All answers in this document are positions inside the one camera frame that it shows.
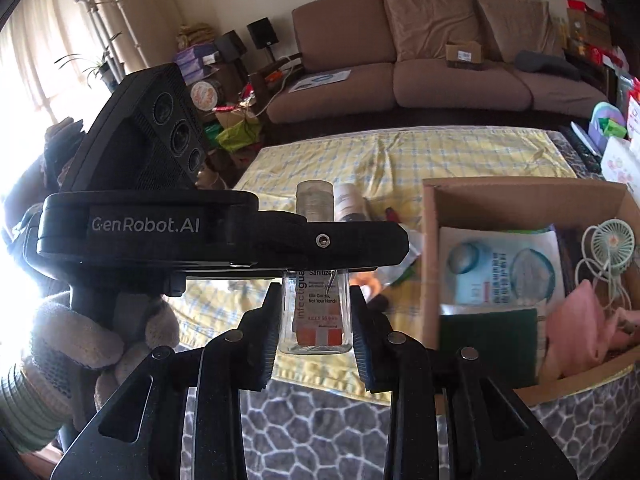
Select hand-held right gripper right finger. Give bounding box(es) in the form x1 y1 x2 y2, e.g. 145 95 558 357
350 285 578 480

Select person's left hand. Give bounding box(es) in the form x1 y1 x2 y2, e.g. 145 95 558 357
22 292 181 413

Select yellow plaid tablecloth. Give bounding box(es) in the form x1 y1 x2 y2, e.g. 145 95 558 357
175 127 581 406

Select potted plant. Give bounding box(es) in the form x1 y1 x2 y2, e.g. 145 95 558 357
55 32 126 91

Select stack of red boxes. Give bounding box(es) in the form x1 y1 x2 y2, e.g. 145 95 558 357
565 0 631 61

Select grey hexagon pattern table cover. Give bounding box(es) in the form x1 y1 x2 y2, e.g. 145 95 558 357
170 125 640 480

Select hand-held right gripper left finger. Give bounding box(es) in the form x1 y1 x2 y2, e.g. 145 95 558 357
50 282 283 480

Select clear zip bag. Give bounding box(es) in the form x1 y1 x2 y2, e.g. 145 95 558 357
357 232 426 311

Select pile of clothes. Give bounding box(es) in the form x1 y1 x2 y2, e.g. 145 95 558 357
42 117 86 186

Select pink cloth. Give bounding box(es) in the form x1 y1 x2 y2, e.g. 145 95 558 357
545 280 640 378

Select white spray bottle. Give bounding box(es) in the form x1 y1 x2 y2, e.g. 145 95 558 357
334 182 371 222

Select purple teal container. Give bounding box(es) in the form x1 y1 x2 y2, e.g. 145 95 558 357
590 102 628 156

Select brown sofa back cushion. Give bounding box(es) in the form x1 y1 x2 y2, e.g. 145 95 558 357
472 0 553 61
382 0 481 63

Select brown sofa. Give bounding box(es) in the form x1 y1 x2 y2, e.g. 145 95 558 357
265 0 608 123

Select white blue packet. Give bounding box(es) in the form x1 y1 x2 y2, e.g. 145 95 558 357
439 226 566 316

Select beige curtain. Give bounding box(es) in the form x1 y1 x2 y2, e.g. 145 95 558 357
10 0 131 126

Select grey pillow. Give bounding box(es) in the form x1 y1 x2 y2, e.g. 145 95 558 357
515 50 581 81

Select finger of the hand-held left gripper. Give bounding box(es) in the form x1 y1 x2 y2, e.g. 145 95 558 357
227 212 411 280

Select yellow bag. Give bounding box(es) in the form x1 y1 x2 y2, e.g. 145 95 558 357
177 22 216 48

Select white mini fan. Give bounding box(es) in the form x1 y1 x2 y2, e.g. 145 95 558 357
575 225 636 311

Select green bag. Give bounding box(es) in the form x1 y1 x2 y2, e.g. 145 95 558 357
215 120 263 153

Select small cardboard box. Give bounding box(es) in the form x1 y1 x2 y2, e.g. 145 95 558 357
445 41 483 71

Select white blue printed paper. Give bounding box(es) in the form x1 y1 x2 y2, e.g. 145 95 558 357
289 70 351 93

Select white pink printed box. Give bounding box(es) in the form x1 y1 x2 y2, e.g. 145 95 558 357
600 137 640 186

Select round printed tin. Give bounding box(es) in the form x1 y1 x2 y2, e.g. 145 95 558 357
190 80 223 111

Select mint handheld fan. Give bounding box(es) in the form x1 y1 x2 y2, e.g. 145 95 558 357
582 217 638 281

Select black speaker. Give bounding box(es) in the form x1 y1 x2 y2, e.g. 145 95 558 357
217 30 247 61
247 17 278 50

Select clear hand sanitizer bottle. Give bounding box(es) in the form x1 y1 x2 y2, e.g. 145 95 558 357
279 180 351 356

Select purple boxes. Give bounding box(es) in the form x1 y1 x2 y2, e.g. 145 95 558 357
175 42 221 83

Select white power cable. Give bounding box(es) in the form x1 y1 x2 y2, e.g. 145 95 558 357
245 55 301 111

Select large cardboard box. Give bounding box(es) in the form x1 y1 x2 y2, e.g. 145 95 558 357
420 177 640 406

